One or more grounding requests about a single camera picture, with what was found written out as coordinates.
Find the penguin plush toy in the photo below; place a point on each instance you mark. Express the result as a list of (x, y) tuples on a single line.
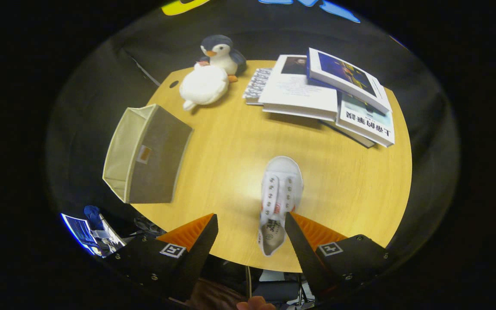
[(222, 49)]

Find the teal and white book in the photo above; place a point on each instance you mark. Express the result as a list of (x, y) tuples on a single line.
[(366, 122)]

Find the white duck plush toy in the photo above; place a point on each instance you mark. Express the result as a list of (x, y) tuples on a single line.
[(205, 86)]

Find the white canvas shoe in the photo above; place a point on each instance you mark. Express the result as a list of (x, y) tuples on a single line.
[(280, 172)]

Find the beige fabric storage box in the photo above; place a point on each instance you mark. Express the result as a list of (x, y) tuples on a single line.
[(157, 163)]

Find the blue cloth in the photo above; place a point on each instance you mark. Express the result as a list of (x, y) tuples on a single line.
[(93, 215)]

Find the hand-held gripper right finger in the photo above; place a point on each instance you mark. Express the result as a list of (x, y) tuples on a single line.
[(306, 258)]

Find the person's leg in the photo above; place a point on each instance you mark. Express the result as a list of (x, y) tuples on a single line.
[(218, 295)]

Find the computer monitor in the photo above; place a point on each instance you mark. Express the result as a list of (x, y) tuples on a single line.
[(78, 232)]

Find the black office chair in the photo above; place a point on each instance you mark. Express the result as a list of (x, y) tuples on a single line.
[(278, 295)]

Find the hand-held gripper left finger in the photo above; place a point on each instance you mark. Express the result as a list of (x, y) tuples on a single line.
[(196, 258)]

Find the white long device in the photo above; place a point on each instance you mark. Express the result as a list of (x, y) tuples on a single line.
[(110, 237)]

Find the grey patterned book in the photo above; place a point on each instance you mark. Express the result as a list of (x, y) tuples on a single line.
[(256, 84)]

